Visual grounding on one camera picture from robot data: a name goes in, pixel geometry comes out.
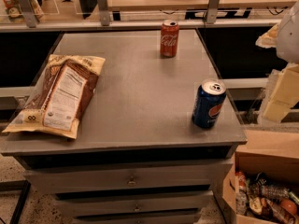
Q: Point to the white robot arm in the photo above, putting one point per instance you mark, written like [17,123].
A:
[284,37]

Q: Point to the red coca-cola can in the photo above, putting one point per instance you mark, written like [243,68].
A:
[169,38]

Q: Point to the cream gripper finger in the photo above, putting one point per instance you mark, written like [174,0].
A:
[269,39]
[285,94]

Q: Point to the metal glass-panel rail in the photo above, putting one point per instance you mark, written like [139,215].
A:
[69,15]

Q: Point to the cardboard box of snacks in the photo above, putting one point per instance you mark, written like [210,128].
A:
[263,185]

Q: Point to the snack bag behind glass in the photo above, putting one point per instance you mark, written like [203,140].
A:
[10,10]

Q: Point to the blue pepsi can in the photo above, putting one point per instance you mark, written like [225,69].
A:
[208,103]

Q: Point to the brown chip bag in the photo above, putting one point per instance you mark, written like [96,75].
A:
[60,97]

